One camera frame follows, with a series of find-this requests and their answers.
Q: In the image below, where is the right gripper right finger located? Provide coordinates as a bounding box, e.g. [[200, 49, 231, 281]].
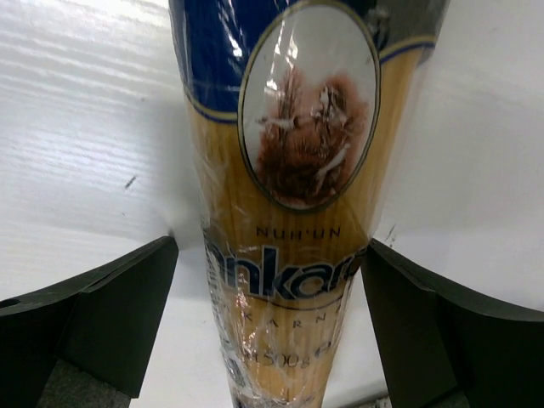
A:
[[362, 241, 543, 407]]

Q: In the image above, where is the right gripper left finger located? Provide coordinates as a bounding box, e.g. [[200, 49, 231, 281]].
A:
[[1, 236, 179, 407]]

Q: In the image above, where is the grasped blue yellow spaghetti bag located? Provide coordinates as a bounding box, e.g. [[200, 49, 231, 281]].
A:
[[169, 1, 448, 407]]

